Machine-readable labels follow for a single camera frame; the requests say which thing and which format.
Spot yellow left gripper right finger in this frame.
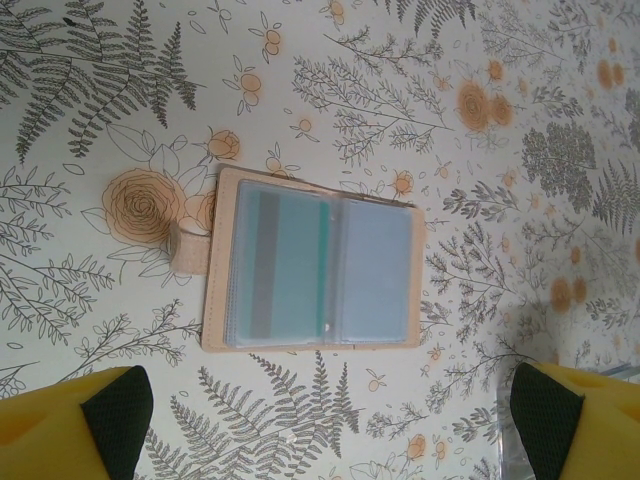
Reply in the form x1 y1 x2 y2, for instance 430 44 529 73
509 362 640 480

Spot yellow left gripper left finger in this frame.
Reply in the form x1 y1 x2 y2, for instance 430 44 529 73
0 364 153 480

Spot beige card holder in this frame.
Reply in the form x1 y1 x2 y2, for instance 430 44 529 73
167 163 426 351

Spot teal credit card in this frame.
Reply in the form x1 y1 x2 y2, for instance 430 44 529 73
238 192 334 339

